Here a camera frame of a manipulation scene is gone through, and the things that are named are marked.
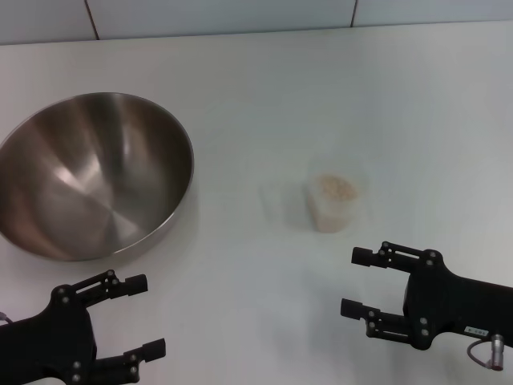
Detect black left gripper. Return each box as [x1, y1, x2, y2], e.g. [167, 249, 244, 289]
[0, 269, 167, 385]

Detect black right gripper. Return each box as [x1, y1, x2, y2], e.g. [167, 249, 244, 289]
[340, 241, 513, 350]

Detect stainless steel mixing bowl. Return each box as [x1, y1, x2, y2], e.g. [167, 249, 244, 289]
[0, 91, 196, 262]

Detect right gripper connector cable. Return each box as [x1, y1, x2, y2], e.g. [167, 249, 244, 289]
[467, 333, 507, 369]

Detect clear plastic measuring cup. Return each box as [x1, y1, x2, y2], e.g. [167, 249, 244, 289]
[259, 158, 370, 234]

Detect white rice grains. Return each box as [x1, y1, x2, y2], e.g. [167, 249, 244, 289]
[307, 172, 360, 233]

